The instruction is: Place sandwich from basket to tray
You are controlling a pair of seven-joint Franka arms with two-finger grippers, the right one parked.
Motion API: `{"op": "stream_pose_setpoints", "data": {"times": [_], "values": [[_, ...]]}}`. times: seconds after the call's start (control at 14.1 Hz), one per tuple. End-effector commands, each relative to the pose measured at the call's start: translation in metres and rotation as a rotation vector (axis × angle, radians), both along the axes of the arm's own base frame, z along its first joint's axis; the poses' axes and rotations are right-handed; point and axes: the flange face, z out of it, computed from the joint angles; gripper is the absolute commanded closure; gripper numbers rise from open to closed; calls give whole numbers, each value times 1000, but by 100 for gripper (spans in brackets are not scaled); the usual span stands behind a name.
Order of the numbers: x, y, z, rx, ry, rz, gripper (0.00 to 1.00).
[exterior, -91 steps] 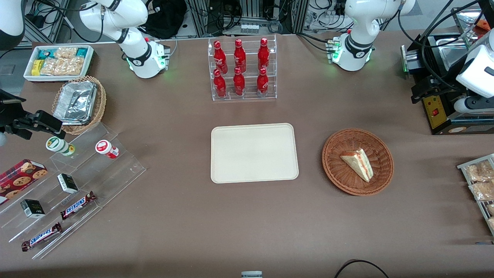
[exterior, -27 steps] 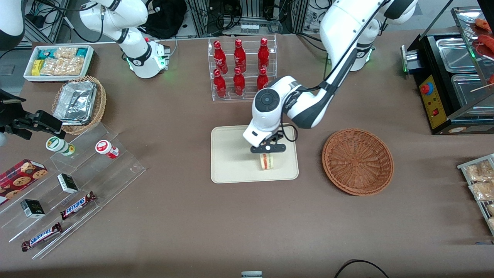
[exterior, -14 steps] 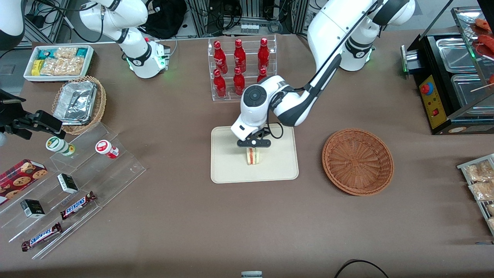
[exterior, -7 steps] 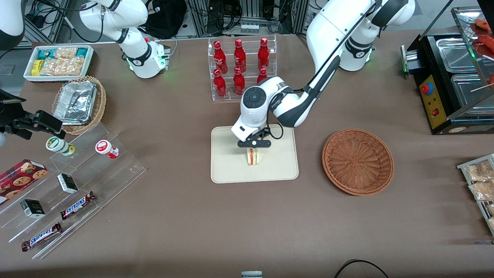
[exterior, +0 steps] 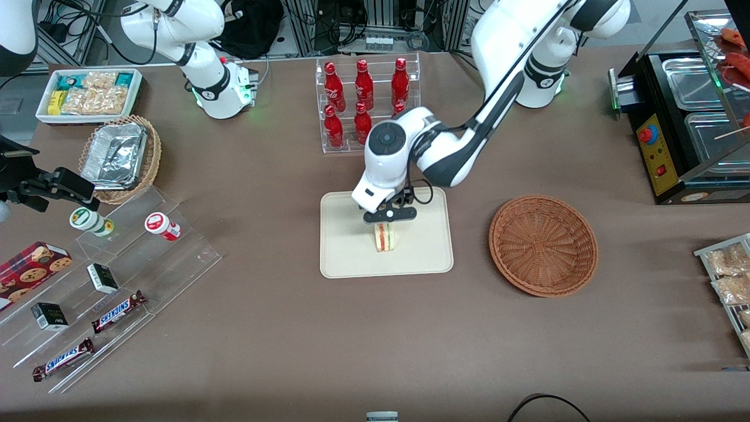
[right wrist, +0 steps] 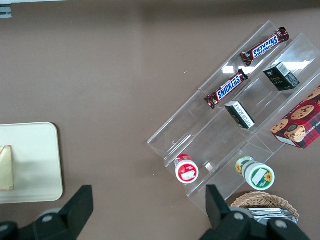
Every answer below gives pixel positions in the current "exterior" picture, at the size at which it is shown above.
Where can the small grey table-edge device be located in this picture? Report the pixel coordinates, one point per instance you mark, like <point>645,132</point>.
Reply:
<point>382,417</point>

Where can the light oval wicker basket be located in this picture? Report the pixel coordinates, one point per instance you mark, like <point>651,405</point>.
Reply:
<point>153,158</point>

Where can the teal snack packet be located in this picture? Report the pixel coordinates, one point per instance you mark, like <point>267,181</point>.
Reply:
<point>69,81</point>
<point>124,78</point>

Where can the silver foil tray stack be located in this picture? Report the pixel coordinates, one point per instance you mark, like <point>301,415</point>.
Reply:
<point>114,155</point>

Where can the red cola bottle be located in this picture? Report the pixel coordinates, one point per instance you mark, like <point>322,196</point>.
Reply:
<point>334,88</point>
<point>399,108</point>
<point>361,126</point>
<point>400,82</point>
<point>334,129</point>
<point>364,85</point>

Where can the Snickers chocolate bar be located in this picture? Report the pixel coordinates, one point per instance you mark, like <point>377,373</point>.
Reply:
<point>61,359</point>
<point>117,312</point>

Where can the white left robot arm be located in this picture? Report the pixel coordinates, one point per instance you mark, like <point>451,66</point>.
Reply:
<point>498,41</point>

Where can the white bottle green cap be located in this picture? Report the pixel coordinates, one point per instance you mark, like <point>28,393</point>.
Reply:
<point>88,221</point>

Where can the yellow snack packet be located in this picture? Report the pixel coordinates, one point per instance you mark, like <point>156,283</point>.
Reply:
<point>57,102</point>

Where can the red plaid cookie box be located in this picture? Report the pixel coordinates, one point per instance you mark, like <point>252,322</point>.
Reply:
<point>32,269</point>

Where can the small black box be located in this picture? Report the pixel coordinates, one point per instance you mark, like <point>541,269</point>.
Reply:
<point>50,316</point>
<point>102,278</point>

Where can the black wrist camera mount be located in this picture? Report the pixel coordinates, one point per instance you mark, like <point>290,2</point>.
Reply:
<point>17,146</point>

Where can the white rectangular snack bin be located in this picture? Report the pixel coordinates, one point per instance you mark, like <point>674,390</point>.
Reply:
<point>44,117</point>

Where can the beige rectangular serving tray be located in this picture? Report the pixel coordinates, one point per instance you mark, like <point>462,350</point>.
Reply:
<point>351,252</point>

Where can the black hot food display case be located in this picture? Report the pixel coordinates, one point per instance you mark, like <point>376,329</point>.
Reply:
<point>659,164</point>

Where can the large clear cracker bag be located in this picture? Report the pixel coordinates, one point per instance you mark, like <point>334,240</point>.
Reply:
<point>96,101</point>

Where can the clear bagged fried snack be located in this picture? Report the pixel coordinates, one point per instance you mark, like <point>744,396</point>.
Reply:
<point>745,317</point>
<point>729,261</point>
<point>733,289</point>
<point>746,340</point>

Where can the clear acrylic stepped display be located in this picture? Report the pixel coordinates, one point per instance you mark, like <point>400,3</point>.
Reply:
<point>176,264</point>

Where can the brown round wicker basket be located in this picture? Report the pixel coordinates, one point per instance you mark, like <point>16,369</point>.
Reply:
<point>542,246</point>

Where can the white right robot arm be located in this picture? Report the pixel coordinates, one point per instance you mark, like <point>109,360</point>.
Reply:
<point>212,88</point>

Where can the black fabric bag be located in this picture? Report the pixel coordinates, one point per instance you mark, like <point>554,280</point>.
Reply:
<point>252,29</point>

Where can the aluminium equipment frame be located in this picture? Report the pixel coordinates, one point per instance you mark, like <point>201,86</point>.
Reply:
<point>304,26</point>

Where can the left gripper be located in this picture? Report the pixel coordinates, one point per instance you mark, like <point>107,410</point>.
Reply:
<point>400,199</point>

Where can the white power strip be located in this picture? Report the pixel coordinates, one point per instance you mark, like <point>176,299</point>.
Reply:
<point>378,43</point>

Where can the triangular sandwich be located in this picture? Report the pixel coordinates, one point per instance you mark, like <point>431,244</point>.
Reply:
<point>386,237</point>

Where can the white bottle red label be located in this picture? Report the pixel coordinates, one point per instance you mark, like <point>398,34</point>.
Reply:
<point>161,225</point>

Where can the clear acrylic bottle rack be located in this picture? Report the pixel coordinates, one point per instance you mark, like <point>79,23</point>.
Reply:
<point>348,149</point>

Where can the small clear cracker bag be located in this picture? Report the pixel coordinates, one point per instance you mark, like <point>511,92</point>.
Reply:
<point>99,80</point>

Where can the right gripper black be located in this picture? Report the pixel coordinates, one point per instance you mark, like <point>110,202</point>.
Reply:
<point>16,189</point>

